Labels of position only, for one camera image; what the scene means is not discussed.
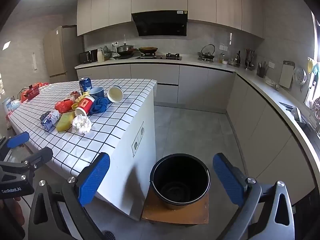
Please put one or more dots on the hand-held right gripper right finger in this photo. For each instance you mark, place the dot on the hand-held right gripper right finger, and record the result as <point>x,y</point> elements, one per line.
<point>227,180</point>

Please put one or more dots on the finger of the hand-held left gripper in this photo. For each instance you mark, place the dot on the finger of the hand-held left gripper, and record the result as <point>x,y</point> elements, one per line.
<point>41,156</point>
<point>18,139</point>

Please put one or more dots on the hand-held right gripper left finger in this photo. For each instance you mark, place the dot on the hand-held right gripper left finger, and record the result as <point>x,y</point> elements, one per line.
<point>96,177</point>

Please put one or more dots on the yellow sponge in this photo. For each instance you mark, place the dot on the yellow sponge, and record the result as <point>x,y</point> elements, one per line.
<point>63,122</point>

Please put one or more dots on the black plastic bucket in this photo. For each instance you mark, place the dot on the black plastic bucket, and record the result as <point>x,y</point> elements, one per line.
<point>180,180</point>

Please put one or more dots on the white paper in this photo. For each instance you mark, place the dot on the white paper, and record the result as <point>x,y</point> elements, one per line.
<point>82,124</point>

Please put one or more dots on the red plastic bag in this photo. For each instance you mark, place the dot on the red plastic bag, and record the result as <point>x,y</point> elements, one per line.
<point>63,105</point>

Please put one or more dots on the yellow cloth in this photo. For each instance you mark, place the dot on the yellow cloth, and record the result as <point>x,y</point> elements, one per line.
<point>310,65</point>
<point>74,107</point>

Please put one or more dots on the red paper cup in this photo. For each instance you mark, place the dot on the red paper cup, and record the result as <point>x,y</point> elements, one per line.
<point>85,105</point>

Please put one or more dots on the blue cloth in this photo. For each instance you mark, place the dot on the blue cloth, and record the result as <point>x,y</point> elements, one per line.
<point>98,107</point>

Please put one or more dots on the blue drink can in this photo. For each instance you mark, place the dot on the blue drink can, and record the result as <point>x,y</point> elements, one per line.
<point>85,85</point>

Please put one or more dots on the white and blue paper cup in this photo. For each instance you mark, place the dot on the white and blue paper cup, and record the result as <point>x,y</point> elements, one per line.
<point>115,95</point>

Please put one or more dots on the blue enamel mug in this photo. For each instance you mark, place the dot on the blue enamel mug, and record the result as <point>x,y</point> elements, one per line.
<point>98,92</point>

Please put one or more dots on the blue and white box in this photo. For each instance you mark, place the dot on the blue and white box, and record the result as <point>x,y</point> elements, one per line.
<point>8,106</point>

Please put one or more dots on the red basket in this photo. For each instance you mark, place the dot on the red basket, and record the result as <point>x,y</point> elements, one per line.
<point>31,93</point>

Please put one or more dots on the island socket panel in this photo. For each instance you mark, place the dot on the island socket panel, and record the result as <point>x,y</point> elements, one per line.
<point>138,140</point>

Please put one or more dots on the orange plastic bag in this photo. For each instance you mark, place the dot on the orange plastic bag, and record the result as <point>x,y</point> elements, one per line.
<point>41,85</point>

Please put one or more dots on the person's dark mesh shoe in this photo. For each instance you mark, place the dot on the person's dark mesh shoe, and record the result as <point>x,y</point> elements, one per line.
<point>109,235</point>

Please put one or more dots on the white tiled kitchen island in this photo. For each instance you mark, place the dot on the white tiled kitchen island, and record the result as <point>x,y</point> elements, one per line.
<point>120,120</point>

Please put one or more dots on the beige refrigerator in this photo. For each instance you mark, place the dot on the beige refrigerator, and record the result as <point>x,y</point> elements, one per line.
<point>57,55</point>

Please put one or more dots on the steel kitchen sink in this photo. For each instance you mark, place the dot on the steel kitchen sink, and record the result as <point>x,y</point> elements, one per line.
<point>292,111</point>

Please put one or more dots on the grey kitchen base cabinets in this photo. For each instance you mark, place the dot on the grey kitchen base cabinets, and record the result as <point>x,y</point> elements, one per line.
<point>200,85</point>

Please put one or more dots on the black microwave oven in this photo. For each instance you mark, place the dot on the black microwave oven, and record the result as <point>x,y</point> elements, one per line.
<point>87,57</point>

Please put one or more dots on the metal dish rack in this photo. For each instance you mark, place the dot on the metal dish rack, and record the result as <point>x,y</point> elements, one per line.
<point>316,108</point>

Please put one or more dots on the black knife holder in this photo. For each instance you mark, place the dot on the black knife holder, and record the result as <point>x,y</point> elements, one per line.
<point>262,71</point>

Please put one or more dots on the white thermos jug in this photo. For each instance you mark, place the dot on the white thermos jug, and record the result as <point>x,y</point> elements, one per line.
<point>100,56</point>

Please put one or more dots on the small glass jar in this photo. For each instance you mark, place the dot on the small glass jar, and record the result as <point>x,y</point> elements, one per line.
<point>228,62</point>

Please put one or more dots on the dark wine bottle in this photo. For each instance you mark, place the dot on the dark wine bottle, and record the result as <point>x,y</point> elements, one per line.
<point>238,60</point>

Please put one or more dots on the white cutting board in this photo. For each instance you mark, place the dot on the white cutting board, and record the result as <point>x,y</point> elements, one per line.
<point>286,75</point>

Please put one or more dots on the yellow oil bottle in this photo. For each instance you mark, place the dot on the yellow oil bottle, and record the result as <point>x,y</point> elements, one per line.
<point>221,58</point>

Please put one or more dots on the metal utensil rack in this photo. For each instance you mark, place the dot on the metal utensil rack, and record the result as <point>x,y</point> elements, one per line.
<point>249,60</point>

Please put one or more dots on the portable burner stand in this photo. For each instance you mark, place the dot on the portable burner stand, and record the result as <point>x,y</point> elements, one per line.
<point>206,59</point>

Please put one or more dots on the green ceramic jar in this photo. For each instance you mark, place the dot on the green ceramic jar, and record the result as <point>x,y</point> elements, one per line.
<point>107,51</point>

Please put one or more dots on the round metal steamer plate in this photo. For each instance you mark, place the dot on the round metal steamer plate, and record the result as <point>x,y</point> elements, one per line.
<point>299,77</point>

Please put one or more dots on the pan with glass lid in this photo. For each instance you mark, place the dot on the pan with glass lid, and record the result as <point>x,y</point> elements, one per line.
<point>125,50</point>

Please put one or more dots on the black gas cooktop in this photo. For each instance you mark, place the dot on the black gas cooktop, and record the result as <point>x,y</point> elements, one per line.
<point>160,57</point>

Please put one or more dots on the black wok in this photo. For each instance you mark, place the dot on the black wok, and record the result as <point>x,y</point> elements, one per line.
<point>148,50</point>

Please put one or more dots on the teal hanging cloth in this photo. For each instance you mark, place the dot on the teal hanging cloth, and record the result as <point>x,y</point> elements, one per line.
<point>316,71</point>

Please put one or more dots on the yellow hanging cloth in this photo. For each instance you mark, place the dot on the yellow hanging cloth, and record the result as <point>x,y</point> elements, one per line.
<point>310,65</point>

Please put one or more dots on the black range hood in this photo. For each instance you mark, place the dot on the black range hood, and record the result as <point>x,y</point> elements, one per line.
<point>160,23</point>

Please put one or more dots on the white wall panel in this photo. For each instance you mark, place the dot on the white wall panel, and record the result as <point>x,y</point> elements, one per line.
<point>35,61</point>

